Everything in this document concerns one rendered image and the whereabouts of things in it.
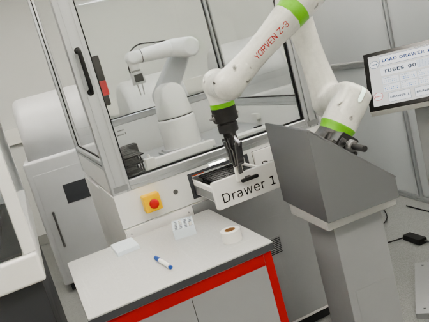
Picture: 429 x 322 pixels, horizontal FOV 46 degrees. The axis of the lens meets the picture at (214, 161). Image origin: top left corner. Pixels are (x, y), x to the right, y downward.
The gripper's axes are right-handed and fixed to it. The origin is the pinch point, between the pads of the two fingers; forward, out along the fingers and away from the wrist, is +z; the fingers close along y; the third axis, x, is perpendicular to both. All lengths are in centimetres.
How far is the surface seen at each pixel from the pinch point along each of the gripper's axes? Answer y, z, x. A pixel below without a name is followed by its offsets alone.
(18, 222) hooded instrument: -9, -9, -79
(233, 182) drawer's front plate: -2.1, 3.2, -2.6
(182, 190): -30.2, 7.4, -14.4
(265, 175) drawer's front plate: -1.7, 5.2, 11.3
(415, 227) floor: -69, 97, 140
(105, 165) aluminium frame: -32, -13, -42
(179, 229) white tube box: -5.3, 13.7, -27.1
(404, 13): -87, -33, 175
